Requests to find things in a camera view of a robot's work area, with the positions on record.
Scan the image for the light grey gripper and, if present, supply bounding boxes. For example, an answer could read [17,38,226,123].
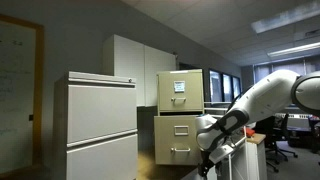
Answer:
[209,136,248,165]

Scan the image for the beige cabinet bottom drawer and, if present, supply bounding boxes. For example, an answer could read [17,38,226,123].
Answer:
[153,115,203,166]

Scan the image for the beige filing cabinet body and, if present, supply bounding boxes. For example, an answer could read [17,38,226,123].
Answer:
[156,68,205,166]

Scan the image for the beige drawer with paper label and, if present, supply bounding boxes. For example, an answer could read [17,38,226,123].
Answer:
[157,71,204,113]

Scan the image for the grey lateral filing cabinet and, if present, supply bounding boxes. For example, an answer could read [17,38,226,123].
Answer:
[52,70,139,180]

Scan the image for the vertical metal pole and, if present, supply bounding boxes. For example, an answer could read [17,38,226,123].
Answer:
[227,155,233,180]

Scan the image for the white desk with wood top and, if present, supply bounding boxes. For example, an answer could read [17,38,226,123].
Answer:
[218,132,269,180]

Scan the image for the red object on desk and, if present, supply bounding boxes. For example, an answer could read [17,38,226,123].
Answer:
[245,127,256,138]

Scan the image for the black office chair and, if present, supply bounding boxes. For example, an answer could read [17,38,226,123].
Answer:
[254,113,299,173]

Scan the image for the dark interior window panels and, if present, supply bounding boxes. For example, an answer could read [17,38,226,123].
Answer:
[208,68,242,103]

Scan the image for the white paper label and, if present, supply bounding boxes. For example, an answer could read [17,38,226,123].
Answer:
[173,80,186,93]

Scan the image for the dark office chair with red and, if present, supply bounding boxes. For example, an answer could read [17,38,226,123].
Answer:
[307,114,320,155]

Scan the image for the window with blinds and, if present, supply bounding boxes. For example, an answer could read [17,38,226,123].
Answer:
[253,56,320,84]

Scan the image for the narrow ceiling light strip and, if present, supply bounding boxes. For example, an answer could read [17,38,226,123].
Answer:
[266,41,320,58]

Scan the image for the large ceiling light panel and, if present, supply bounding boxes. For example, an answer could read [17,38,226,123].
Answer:
[250,0,320,35]

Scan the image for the wood framed whiteboard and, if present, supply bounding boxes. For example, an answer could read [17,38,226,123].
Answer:
[0,13,46,178]

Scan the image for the white wall cabinet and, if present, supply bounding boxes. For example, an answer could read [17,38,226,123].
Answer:
[102,34,178,108]

